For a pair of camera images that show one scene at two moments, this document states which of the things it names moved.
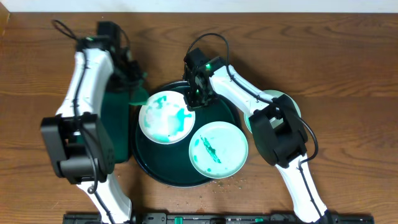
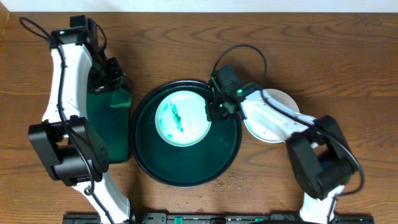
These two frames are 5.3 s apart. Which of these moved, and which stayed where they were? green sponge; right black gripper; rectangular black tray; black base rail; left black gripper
Moved: left black gripper; right black gripper; green sponge
Stayed: black base rail; rectangular black tray
